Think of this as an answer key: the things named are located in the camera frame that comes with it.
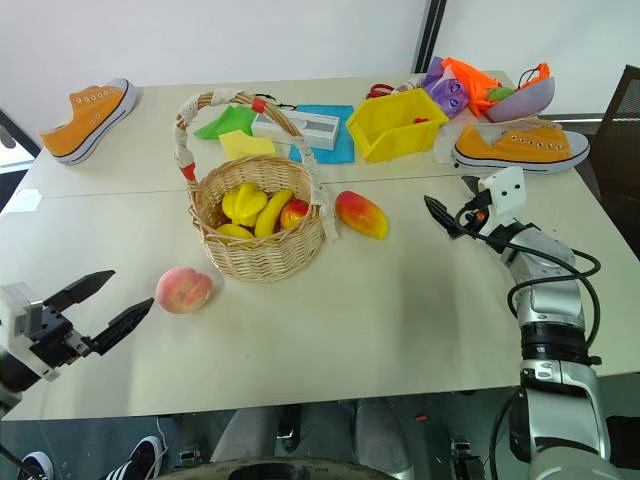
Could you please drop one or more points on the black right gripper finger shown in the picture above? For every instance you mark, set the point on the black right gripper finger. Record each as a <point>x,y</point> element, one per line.
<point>442,215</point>
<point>471,183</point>

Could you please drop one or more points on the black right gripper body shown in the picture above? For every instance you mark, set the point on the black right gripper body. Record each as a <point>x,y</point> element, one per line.
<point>475,212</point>

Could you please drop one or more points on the yellow toy starfruit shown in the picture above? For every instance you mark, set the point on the yellow toy starfruit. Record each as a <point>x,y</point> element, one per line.
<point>245,202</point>

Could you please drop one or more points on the white grey rectangular box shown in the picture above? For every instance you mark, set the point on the white grey rectangular box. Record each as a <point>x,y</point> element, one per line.
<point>310,129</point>

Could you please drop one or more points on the yellow plastic bin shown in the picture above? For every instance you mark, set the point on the yellow plastic bin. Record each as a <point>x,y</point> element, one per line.
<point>395,135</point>

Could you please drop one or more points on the dark window frame post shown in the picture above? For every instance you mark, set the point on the dark window frame post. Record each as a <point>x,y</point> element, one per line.
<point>429,35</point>

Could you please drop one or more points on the orange canvas sneaker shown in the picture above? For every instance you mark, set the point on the orange canvas sneaker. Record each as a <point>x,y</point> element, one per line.
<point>515,147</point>
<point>87,122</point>

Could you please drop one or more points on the green paper piece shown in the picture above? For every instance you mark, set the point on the green paper piece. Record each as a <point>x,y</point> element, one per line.
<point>225,122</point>

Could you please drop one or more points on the yellow toy banana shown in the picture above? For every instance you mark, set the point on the yellow toy banana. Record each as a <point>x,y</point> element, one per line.
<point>270,212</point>

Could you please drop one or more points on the purple plastic bowl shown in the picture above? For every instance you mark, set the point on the purple plastic bowl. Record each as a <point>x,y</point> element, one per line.
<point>527,102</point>

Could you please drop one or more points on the dark brown chair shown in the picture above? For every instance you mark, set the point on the dark brown chair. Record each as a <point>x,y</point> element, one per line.
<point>620,150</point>

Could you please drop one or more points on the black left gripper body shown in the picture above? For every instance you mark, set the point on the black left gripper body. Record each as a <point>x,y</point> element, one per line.
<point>52,337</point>

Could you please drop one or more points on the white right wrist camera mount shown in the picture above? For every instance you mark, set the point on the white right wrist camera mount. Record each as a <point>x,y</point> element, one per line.
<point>507,192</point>

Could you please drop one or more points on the black white striped shoe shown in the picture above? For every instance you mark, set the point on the black white striped shoe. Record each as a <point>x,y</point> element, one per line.
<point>137,460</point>
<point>36,467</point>

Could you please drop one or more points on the small red item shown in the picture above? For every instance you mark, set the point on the small red item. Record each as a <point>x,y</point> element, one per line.
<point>420,120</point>

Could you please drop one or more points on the purple plush toy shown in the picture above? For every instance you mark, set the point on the purple plush toy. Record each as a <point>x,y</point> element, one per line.
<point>450,95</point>

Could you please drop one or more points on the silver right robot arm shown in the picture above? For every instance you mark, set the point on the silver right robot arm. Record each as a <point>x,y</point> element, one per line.
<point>550,305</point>

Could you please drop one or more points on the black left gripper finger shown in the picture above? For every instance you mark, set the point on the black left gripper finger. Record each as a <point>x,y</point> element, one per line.
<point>122,326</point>
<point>82,289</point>

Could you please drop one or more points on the blue cloth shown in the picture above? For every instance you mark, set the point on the blue cloth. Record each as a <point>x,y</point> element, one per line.
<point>332,150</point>

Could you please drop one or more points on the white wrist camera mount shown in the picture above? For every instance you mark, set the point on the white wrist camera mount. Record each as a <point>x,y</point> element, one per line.
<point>507,192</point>
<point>17,310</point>

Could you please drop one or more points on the pink toy peach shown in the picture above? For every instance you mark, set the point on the pink toy peach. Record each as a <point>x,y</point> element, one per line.
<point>182,290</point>

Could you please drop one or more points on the yellow toy lemon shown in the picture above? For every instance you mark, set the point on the yellow toy lemon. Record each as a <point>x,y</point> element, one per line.
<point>235,231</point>

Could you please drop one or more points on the red apple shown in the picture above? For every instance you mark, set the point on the red apple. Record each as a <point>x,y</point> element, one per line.
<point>293,212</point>

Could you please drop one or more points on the red yellow toy mango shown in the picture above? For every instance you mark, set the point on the red yellow toy mango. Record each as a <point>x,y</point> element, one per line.
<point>360,215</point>

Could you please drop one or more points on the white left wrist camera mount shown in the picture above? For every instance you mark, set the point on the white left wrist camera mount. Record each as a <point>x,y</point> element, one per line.
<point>17,310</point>

